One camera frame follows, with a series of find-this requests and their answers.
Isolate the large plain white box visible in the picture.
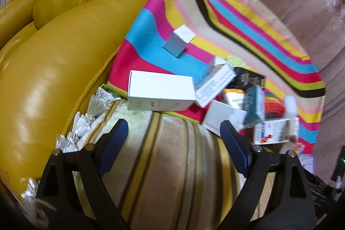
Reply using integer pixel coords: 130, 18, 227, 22
127, 70, 197, 112

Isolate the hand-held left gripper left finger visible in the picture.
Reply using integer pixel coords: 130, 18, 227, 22
36, 119, 130, 230

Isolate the white box with black text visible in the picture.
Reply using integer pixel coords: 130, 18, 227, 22
194, 56, 236, 108

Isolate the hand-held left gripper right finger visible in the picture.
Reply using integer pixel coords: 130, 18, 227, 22
220, 119, 317, 230

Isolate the teal bubble-wrapped packet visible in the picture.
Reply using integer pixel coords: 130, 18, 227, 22
243, 85, 266, 128

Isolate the white blue box red picture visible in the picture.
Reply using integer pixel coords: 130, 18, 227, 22
252, 118, 293, 146

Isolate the small colourful packet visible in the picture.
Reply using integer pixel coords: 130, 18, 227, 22
290, 138, 306, 156

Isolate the black box with gold print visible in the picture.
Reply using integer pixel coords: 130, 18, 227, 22
229, 67, 266, 90

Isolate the small pink and white box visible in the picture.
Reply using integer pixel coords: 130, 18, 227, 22
283, 95, 300, 140

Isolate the white grey cube box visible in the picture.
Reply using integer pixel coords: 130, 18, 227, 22
162, 25, 196, 58

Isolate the purple storage box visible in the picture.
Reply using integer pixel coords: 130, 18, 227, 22
298, 153, 316, 175

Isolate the small light green box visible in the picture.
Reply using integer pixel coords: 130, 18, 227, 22
225, 54, 244, 67

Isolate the orange and white box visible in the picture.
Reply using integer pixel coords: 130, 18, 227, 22
220, 88, 246, 109

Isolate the colourful striped cloth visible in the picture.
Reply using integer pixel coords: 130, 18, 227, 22
104, 0, 326, 158

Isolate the silver tassel fringe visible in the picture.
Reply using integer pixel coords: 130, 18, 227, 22
20, 86, 122, 201

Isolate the white box with red edge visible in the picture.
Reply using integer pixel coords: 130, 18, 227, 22
202, 99, 247, 136

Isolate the beige striped plush blanket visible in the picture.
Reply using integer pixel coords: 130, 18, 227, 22
73, 99, 283, 230

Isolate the yellow leather sofa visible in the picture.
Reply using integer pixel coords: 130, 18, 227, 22
0, 0, 186, 203

